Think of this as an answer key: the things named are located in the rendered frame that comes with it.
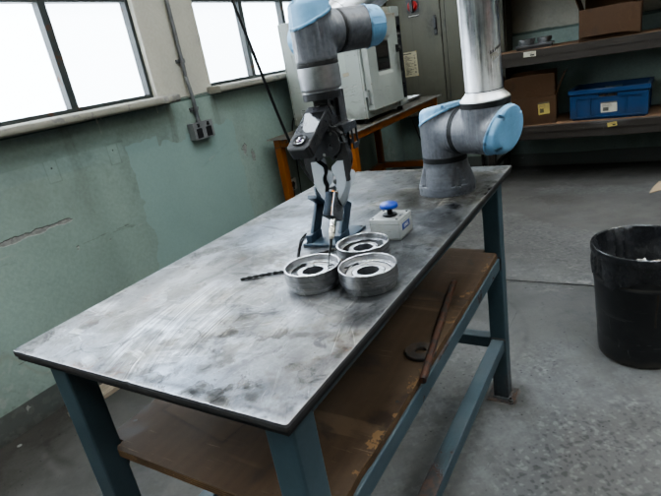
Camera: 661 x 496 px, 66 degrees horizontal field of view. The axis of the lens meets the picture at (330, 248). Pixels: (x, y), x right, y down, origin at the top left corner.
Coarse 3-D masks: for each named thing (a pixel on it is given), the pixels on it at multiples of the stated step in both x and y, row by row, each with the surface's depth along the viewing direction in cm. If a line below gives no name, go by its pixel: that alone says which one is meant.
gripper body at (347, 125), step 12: (312, 96) 90; (324, 96) 89; (336, 96) 90; (336, 108) 95; (336, 120) 95; (348, 120) 97; (336, 132) 91; (348, 132) 97; (324, 144) 93; (336, 144) 92; (348, 144) 97; (324, 156) 94; (336, 156) 94
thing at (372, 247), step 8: (368, 232) 105; (376, 232) 104; (344, 240) 104; (352, 240) 105; (384, 240) 102; (336, 248) 100; (352, 248) 101; (360, 248) 103; (368, 248) 103; (376, 248) 96; (384, 248) 97; (344, 256) 98; (352, 256) 96
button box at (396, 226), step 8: (376, 216) 113; (384, 216) 111; (392, 216) 111; (400, 216) 110; (408, 216) 112; (376, 224) 111; (384, 224) 110; (392, 224) 109; (400, 224) 109; (408, 224) 112; (384, 232) 110; (392, 232) 109; (400, 232) 109; (408, 232) 112
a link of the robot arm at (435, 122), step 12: (432, 108) 128; (444, 108) 127; (456, 108) 126; (420, 120) 132; (432, 120) 128; (444, 120) 127; (420, 132) 134; (432, 132) 129; (444, 132) 126; (432, 144) 131; (444, 144) 128; (432, 156) 132; (444, 156) 131
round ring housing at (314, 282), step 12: (288, 264) 96; (300, 264) 98; (336, 264) 92; (288, 276) 91; (300, 276) 89; (312, 276) 89; (324, 276) 89; (336, 276) 91; (300, 288) 90; (312, 288) 90; (324, 288) 91
